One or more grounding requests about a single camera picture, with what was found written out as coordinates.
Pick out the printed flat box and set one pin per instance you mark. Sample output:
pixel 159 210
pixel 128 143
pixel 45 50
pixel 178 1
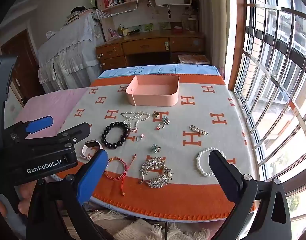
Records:
pixel 193 59

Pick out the cream fringed rug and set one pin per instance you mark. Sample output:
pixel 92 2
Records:
pixel 133 227

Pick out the wooden desk with drawers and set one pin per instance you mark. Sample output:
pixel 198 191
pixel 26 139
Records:
pixel 143 45

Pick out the wooden window frame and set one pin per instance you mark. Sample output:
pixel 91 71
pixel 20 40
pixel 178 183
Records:
pixel 239 42

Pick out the metal window grille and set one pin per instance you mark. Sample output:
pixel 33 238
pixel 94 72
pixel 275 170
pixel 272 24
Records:
pixel 265 6

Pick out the white green drawer hook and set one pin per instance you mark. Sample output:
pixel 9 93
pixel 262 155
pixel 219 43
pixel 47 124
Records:
pixel 166 46

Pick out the round gold brooch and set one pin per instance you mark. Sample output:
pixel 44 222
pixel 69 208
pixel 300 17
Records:
pixel 156 115

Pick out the white smartwatch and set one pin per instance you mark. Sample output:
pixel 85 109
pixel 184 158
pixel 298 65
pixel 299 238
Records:
pixel 92 144

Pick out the brown wooden door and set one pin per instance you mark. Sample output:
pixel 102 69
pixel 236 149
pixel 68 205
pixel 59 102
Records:
pixel 20 55

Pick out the blue patterned sheet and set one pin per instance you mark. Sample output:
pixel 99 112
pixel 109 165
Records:
pixel 168 68

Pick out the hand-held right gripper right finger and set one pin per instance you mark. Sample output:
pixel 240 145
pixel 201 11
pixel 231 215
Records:
pixel 224 172

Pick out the gold pearl pin brooch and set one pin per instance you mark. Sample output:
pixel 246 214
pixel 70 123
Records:
pixel 199 130

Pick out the pink bed sheet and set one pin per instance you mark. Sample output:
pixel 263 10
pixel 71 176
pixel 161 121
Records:
pixel 55 105

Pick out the person's left hand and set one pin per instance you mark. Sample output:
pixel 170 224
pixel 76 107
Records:
pixel 26 197

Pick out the pink pen holder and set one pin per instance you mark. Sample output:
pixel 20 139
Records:
pixel 112 33

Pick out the small teal flower brooch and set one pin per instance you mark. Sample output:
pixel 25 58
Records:
pixel 156 148

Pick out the pink plastic box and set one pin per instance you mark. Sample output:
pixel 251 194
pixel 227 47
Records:
pixel 153 97

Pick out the red tissue box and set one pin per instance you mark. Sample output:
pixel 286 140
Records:
pixel 178 29

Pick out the white lace cloth cover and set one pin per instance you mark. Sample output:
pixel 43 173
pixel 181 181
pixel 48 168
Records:
pixel 67 50

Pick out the orange grey printed blanket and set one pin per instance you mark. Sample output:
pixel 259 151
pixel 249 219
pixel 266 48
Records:
pixel 178 120

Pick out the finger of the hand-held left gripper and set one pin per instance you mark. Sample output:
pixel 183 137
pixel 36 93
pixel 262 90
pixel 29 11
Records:
pixel 77 131
pixel 39 125

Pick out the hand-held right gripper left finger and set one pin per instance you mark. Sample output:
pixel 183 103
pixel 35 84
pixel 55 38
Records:
pixel 90 175

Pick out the dark hat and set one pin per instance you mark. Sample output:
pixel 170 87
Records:
pixel 74 10

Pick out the large silver rhinestone brooch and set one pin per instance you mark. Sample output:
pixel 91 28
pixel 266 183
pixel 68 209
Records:
pixel 155 165

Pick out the blue gold flower brooch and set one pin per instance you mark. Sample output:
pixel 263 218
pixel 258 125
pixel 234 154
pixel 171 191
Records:
pixel 165 120

